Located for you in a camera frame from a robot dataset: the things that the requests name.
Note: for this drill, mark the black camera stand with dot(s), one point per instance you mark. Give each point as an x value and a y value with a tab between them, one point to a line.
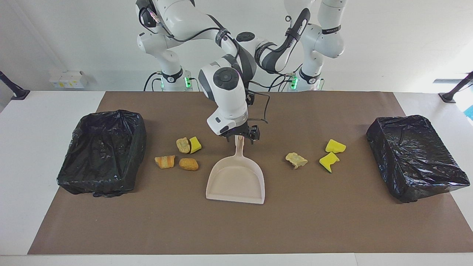
452	92
14	90

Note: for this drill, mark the pale and orange croissant piece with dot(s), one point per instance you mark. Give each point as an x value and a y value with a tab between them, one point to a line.
295	159

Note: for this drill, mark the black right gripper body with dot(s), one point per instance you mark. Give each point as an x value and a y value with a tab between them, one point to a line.
240	130

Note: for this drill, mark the blue object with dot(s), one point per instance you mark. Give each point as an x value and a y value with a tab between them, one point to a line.
470	112

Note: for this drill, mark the orange striped croissant piece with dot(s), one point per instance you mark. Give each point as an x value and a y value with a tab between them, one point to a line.
165	162

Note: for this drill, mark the small yellow sponge piece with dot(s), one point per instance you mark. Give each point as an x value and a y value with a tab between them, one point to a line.
196	145

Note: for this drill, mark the brown bread roll piece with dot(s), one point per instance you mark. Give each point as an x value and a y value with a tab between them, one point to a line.
188	164

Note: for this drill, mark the white wall box cluster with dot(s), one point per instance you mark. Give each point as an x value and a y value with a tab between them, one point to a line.
68	79

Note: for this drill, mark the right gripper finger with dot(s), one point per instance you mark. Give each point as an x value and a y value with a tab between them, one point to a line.
228	139
254	139

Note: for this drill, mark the bin lined black bag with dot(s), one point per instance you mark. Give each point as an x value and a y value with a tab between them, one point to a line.
414	159
103	155

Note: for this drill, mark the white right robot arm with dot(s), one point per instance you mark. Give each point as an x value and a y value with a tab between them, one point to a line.
225	96

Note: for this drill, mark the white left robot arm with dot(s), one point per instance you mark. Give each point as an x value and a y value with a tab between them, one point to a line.
321	40

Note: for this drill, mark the beige plastic dustpan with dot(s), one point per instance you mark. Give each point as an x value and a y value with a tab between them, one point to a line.
236	181

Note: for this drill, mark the brown paper table mat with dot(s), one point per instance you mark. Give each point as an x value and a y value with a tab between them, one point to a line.
295	221

